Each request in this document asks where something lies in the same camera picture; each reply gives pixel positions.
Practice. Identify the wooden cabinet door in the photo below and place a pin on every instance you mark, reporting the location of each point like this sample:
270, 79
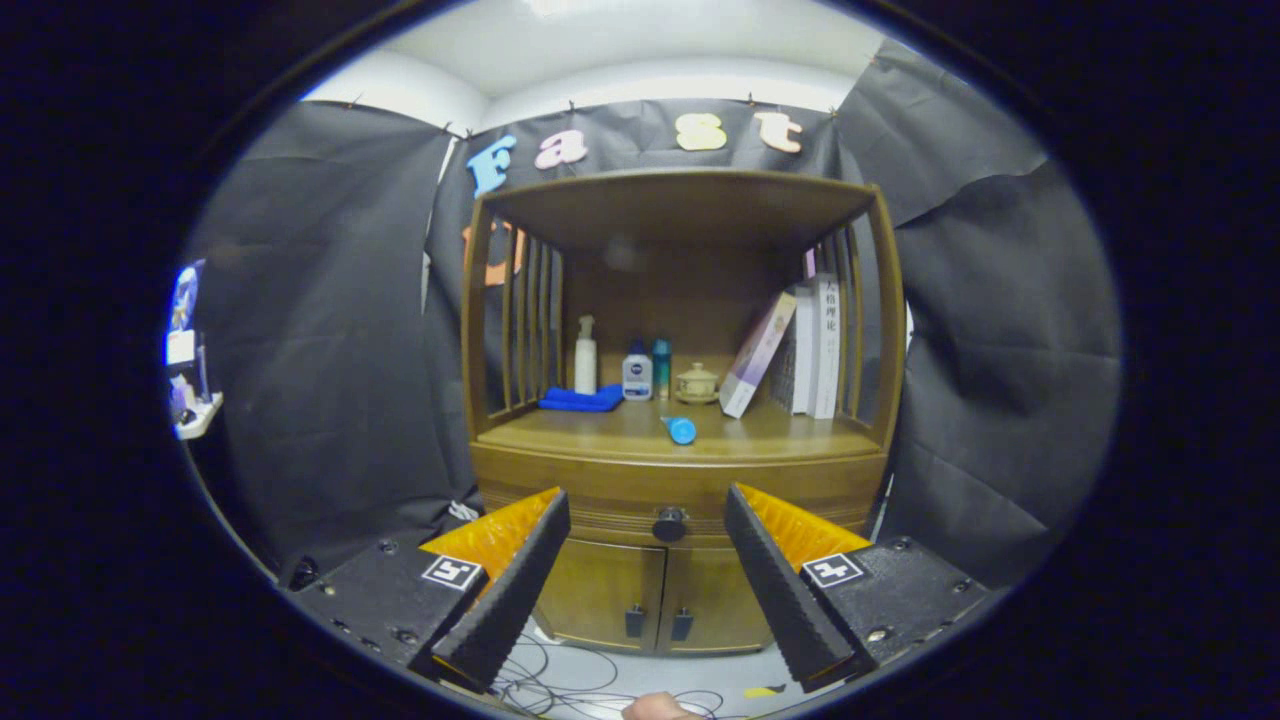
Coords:
715, 600
600, 590

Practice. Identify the blue folded cloth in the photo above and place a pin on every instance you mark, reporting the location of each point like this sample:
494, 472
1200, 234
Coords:
580, 398

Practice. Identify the wooden drawer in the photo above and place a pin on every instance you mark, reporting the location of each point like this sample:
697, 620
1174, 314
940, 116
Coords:
640, 490

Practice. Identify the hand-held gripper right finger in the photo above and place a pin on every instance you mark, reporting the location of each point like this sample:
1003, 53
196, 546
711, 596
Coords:
775, 600

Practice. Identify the beige lidded teacup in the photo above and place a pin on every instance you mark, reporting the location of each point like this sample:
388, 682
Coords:
697, 385

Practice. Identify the pink purple book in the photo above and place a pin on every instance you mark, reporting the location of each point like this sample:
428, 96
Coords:
757, 355

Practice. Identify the white book black lettering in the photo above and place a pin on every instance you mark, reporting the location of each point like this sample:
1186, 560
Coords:
825, 350

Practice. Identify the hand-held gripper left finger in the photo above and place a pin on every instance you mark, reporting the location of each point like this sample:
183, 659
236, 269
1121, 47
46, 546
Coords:
515, 595

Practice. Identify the teal cylindrical bottle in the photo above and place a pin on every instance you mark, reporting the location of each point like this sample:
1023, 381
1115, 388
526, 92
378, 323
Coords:
662, 370

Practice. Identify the wooden cabinet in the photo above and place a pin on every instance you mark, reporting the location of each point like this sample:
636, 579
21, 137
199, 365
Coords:
680, 205

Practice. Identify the white lotion bottle blue cap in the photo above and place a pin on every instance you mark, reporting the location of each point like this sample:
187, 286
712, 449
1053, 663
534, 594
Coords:
637, 378

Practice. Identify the wooden countertop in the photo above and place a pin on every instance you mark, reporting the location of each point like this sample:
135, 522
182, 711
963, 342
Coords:
620, 430

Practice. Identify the yellow tape piece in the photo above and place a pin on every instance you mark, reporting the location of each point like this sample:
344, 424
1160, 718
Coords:
762, 691

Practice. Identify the patterned cover white book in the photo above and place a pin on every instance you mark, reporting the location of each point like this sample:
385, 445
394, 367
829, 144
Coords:
800, 360

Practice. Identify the white pump bottle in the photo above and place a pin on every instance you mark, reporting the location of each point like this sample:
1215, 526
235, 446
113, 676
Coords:
586, 370

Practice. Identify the blue white cosmetic tube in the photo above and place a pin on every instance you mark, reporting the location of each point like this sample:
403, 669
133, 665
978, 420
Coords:
682, 431

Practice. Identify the blue printed poster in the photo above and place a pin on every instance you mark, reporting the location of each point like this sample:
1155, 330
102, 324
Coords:
185, 298

